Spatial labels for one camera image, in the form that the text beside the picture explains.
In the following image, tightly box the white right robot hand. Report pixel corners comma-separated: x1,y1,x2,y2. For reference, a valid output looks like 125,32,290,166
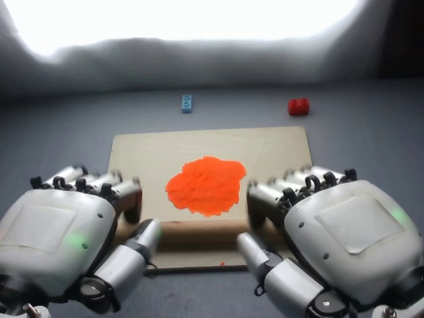
237,164,424,318

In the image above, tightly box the light blue toy brick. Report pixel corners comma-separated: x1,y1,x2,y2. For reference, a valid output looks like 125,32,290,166
181,94,195,114

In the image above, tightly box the white backdrop sheet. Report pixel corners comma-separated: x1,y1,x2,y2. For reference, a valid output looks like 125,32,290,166
0,0,424,100

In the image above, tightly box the orange play dough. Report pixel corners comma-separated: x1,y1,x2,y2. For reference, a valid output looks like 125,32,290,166
164,155,248,218

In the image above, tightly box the light wooden board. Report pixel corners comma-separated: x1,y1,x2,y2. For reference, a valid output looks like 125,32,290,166
107,126,314,271

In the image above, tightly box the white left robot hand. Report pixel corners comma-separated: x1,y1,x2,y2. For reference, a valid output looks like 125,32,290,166
0,164,163,314

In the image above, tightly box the grey table cloth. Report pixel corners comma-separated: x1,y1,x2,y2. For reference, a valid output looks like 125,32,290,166
0,79,424,318

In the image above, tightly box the red toy brick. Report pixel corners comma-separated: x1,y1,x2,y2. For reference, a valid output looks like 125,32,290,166
287,98,312,117

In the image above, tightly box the wooden rolling pin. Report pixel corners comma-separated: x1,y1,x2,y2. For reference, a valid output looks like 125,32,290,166
114,218,288,254

